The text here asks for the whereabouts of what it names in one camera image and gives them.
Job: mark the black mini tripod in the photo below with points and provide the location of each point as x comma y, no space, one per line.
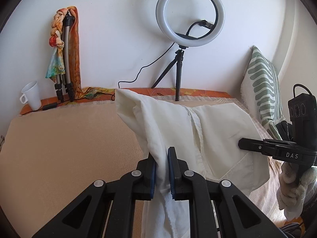
177,79

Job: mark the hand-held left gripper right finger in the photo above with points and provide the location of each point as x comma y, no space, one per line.
171,173

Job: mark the green patterned pillow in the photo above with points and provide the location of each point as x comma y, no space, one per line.
262,84

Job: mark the orange hanging scarf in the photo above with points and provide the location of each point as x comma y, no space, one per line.
75,54

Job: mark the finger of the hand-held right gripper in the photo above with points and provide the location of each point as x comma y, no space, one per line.
252,145

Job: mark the white mug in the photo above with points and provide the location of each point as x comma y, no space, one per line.
33,96

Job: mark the orange patterned bed sheet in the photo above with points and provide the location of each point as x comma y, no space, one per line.
210,94

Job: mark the person's right hand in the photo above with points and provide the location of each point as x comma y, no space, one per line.
287,188

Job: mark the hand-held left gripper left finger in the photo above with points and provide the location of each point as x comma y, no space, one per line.
153,178

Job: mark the white shirt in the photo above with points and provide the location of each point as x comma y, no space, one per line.
218,133

